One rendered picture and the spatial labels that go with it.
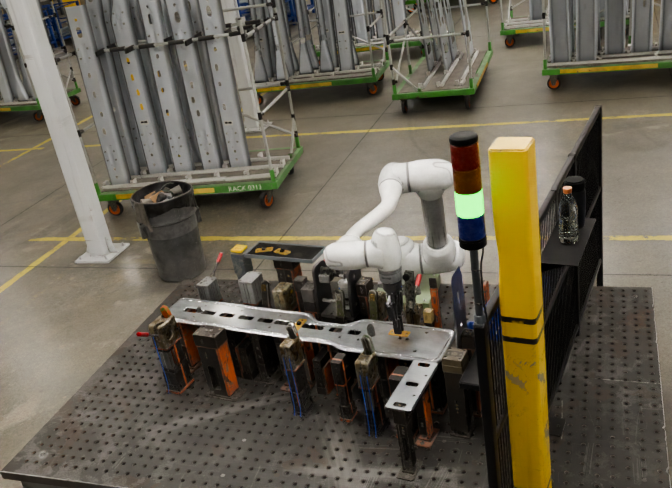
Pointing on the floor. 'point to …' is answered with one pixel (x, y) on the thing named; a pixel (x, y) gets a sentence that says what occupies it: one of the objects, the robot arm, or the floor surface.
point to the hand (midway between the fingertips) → (398, 324)
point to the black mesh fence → (582, 277)
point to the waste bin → (171, 228)
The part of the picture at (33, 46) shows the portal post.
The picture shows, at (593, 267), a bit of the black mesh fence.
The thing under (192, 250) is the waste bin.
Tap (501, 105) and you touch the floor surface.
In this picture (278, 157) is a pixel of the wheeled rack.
